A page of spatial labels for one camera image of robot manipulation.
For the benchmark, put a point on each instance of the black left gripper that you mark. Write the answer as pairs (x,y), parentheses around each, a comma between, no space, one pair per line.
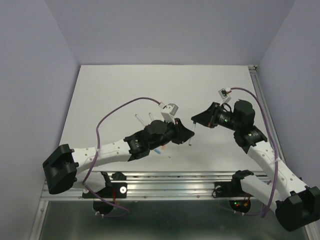
(182,134)

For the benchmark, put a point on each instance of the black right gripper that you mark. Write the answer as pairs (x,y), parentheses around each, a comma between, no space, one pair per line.
(206,117)

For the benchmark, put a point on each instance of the grey capped white marker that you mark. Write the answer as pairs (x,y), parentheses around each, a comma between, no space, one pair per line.
(140,119)

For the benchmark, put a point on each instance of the dark green pen cap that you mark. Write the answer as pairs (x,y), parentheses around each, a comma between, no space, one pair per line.
(193,126)

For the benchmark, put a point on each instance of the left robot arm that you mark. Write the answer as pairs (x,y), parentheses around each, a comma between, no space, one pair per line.
(68,168)

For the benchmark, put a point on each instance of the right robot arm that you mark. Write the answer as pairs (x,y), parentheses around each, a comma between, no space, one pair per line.
(294,203)

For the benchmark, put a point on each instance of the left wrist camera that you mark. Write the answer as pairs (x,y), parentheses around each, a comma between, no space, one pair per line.
(168,112)

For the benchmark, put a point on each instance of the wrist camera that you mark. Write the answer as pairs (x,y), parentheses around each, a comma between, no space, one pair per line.
(224,93)
(168,112)

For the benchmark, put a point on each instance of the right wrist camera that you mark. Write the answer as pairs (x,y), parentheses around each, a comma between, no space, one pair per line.
(224,93)

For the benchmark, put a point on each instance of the aluminium side rail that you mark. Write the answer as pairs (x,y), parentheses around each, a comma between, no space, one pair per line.
(260,95)

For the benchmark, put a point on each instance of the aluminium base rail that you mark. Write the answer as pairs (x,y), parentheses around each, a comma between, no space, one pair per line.
(172,186)

